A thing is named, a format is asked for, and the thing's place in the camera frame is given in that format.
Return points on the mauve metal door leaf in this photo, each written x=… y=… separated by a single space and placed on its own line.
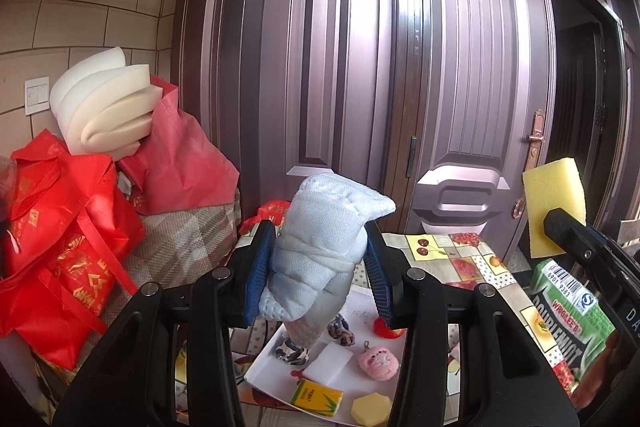
x=260 y=57
x=475 y=57

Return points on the cream rolled foam sheet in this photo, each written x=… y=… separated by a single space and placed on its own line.
x=115 y=117

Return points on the white cardboard box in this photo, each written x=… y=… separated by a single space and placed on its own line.
x=360 y=307

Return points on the pink fabric bag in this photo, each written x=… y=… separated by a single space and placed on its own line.
x=185 y=157

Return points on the yellow rectangular sponge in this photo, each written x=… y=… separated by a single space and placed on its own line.
x=550 y=187

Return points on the pale blue towel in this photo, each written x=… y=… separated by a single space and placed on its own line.
x=315 y=247

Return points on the black door latch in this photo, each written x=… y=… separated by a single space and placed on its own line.
x=413 y=157

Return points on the yellow hexagonal sponge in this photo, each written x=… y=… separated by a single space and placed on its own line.
x=371 y=409

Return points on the white wall switch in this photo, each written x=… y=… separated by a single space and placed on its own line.
x=37 y=96

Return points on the fruit print tablecloth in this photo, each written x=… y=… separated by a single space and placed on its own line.
x=465 y=257

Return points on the pink round plush toy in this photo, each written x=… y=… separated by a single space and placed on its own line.
x=377 y=363

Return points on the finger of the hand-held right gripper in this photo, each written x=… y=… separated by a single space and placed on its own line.
x=562 y=222

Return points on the small white foam pad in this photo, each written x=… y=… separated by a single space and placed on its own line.
x=332 y=364

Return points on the green gum pack pillow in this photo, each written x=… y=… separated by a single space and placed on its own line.
x=565 y=322

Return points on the white rolled foam sheet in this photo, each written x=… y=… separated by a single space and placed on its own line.
x=75 y=82

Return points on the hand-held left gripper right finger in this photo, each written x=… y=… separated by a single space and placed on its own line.
x=377 y=277

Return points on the red apple plush toy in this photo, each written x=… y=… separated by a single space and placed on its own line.
x=387 y=331

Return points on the yellow juice box plush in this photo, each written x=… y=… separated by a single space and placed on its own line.
x=315 y=396

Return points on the plaid sofa cover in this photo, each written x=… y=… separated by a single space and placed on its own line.
x=175 y=237

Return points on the red paper packet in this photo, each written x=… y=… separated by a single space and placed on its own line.
x=272 y=209

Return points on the brown spotted toy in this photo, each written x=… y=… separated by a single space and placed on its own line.
x=341 y=332

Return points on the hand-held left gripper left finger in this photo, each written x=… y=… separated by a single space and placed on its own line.
x=260 y=272

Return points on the black white cow toy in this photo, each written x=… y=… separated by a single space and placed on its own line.
x=290 y=353

